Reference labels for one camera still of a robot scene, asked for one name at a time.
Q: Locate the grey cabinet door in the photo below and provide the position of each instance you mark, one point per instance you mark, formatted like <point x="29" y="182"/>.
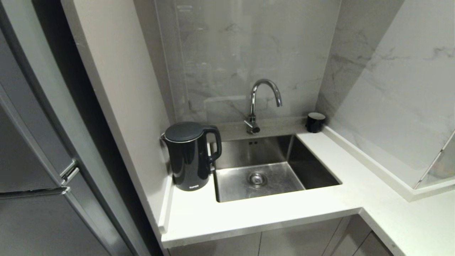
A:
<point x="298" y="238"/>
<point x="369" y="247"/>

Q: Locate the small black round container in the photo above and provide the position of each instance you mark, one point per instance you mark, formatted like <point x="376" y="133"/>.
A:
<point x="314" y="122"/>

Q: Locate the grey refrigerator door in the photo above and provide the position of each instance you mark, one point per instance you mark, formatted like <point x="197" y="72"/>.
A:
<point x="42" y="224"/>
<point x="25" y="142"/>

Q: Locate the white tall side panel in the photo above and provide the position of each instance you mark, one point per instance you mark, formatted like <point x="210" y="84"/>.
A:
<point x="121" y="106"/>

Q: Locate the grey refrigerator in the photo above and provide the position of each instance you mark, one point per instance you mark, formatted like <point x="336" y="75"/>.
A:
<point x="53" y="142"/>

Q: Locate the stainless steel sink basin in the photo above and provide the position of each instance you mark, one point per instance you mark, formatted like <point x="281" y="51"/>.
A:
<point x="270" y="167"/>

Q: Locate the black electric kettle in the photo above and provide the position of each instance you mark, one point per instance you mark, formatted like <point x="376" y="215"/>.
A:
<point x="188" y="160"/>

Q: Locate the chrome gooseneck faucet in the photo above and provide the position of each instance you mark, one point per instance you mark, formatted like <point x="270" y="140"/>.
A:
<point x="254" y="106"/>

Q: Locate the round metal sink drain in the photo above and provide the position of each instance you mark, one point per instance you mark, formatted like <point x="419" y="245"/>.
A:
<point x="257" y="179"/>

